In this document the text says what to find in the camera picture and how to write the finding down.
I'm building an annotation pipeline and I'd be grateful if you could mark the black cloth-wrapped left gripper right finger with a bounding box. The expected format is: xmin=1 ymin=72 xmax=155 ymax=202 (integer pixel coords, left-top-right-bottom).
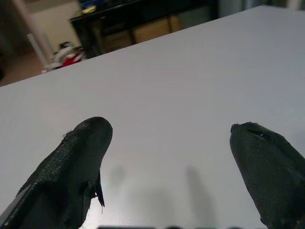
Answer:
xmin=230 ymin=121 xmax=305 ymax=229

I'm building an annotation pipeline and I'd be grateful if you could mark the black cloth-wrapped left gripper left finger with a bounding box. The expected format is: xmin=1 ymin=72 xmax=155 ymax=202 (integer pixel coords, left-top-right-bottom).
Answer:
xmin=0 ymin=116 xmax=113 ymax=229

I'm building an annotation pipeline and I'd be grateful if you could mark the red and white bag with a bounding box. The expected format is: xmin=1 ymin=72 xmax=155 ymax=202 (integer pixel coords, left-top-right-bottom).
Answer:
xmin=53 ymin=42 xmax=85 ymax=69

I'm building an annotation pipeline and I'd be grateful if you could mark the white pole stand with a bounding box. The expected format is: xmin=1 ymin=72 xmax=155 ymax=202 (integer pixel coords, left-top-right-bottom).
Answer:
xmin=26 ymin=33 xmax=63 ymax=73

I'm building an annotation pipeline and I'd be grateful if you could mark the brown cardboard box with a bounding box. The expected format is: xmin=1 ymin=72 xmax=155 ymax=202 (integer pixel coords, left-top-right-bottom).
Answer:
xmin=104 ymin=31 xmax=133 ymax=53
xmin=132 ymin=18 xmax=171 ymax=44

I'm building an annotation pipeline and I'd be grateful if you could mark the black shelf unit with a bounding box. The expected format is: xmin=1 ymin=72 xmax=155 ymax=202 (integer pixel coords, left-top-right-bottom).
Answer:
xmin=69 ymin=0 xmax=219 ymax=59

